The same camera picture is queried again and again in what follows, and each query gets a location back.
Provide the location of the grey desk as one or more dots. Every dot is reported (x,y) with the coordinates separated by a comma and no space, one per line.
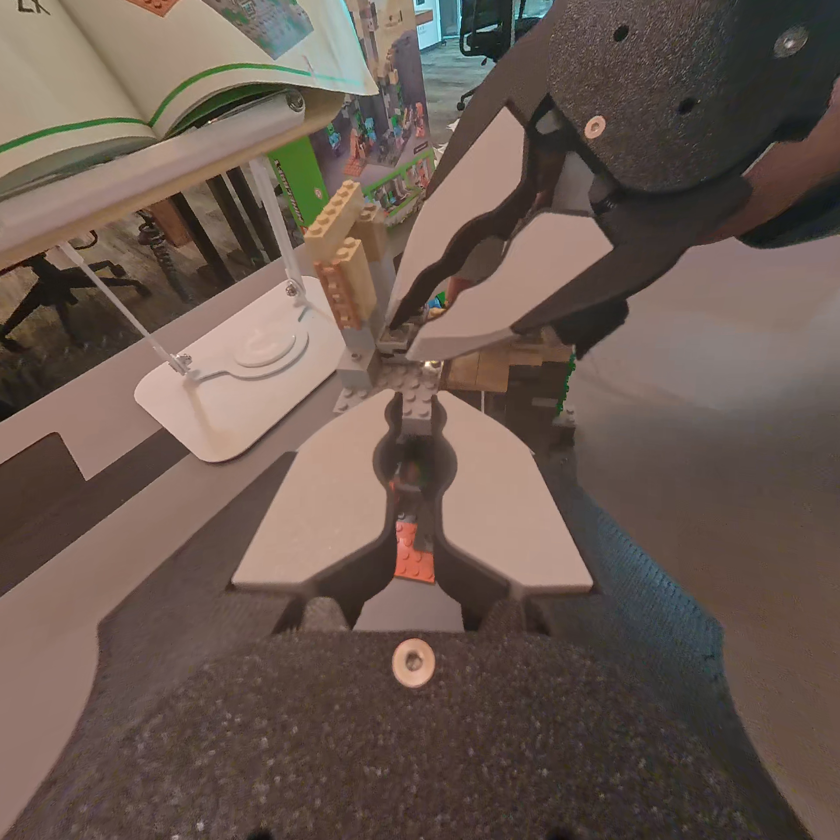
(722,426)

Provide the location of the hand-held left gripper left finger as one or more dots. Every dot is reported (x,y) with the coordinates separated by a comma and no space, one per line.
(315,512)

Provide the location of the green toy set box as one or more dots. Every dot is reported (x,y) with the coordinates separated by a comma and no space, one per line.
(387,98)

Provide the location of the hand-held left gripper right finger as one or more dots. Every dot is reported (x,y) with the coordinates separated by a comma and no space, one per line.
(512,512)

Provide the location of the black office chair base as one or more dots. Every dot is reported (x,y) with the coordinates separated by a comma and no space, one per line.
(49,279)

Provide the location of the black office chair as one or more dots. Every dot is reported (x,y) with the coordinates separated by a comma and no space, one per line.
(482,26)

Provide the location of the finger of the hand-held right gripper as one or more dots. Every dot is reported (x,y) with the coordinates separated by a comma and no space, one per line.
(453,190)
(525,282)

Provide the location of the toy brick building model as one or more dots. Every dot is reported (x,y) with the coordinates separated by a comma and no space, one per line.
(413,387)

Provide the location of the grey square stud plate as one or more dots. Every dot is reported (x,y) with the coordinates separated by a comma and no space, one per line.
(397,338)

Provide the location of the open instruction booklet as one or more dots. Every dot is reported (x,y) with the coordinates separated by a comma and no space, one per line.
(79,79)

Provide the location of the person's right hand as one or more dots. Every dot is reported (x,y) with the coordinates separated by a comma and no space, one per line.
(800,177)

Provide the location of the black table frame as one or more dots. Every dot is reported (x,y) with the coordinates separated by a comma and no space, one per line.
(197,233)

